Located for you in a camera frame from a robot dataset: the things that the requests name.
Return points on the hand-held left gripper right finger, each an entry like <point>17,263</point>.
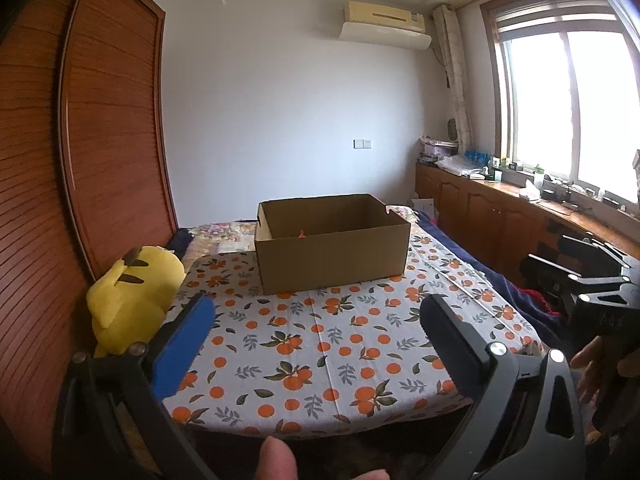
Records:
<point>450,340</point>

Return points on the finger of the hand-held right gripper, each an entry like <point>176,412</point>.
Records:
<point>565,277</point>
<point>595,252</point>

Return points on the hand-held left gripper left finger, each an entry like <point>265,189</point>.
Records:
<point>182,350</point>

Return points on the brown cardboard box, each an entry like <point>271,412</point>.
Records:
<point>330,260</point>

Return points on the person's right hand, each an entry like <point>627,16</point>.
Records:
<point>592,365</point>

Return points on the person's left hand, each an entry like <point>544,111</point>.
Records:
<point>280,460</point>

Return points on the red cloth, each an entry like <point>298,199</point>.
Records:
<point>545,302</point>

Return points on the yellow plush toy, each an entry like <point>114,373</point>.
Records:
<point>130,300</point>

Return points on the dark blue blanket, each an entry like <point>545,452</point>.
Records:
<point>490,270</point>

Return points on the white tissue pack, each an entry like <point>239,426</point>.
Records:
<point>530,191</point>

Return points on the long wooden cabinet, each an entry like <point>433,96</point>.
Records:
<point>485,215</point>

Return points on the navy pillow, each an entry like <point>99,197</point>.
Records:
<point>179,242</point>

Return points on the orange fruit print bedsheet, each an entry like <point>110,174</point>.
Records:
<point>300,340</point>

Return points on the floral quilt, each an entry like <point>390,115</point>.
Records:
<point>225,237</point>

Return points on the white paper bag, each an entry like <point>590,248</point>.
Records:
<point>424,206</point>

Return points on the row of blue bottles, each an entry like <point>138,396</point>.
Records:
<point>476,156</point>

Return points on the white plastic bag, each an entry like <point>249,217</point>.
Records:
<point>460,166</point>

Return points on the wooden framed window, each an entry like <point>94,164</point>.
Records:
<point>545,105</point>

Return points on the stack of small boxes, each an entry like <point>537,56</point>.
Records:
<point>437,149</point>

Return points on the round standing mirror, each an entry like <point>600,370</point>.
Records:
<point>452,130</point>

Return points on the brown slatted wooden wardrobe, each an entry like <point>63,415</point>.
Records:
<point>65,160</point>

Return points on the pale patterned curtain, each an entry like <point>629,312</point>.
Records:
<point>455,70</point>

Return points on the white wall switch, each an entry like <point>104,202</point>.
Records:
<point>362,143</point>

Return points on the wall air conditioner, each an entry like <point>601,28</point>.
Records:
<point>382,22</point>

